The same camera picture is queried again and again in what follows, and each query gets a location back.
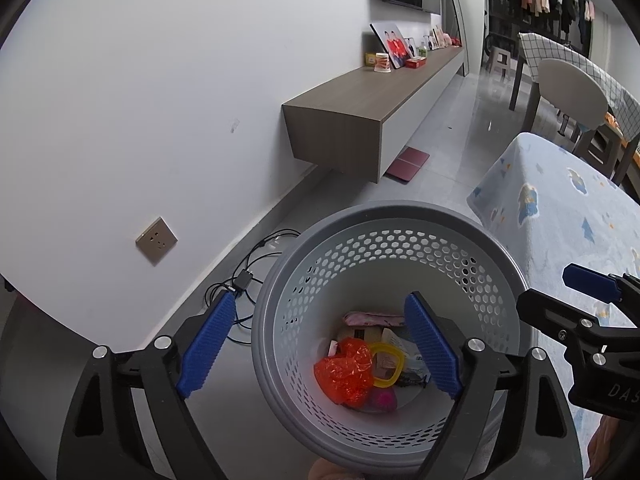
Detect yellow plastic lid ring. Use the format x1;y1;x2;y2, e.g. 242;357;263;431
368;341;407;389

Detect red plastic bag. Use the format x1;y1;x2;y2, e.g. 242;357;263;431
314;338;374;410

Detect grey perforated trash basket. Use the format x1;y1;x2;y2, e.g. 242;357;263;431
252;202;534;476

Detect light blue patterned rug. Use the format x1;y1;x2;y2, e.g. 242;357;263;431
466;131;640;461

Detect checkered cloth dining table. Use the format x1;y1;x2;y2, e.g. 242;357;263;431
509;32;639;184

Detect grey round-back chair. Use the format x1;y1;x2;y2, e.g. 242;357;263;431
521;58;608;143

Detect red bathroom scale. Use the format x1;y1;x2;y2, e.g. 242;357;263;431
384;146;430;184

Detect small wooden stool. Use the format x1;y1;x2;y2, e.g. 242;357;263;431
488;46;511;78

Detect floating brown tv cabinet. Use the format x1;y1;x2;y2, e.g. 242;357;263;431
282;47;465;183

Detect red flat box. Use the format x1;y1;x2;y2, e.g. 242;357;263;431
405;56;426;70

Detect hanging clothes rack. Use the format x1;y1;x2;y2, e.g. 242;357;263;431
521;0;596;52

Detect patterned paper cup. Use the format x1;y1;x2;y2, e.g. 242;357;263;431
373;53;392;74

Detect black power cable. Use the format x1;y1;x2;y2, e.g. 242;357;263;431
202;227;302;346

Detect metal wall socket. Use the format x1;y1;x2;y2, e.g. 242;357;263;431
136;217;178;266

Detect small white photo frame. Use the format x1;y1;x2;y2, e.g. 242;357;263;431
405;38;419;58

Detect large red photo frame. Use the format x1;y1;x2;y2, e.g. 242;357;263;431
370;21;412;70

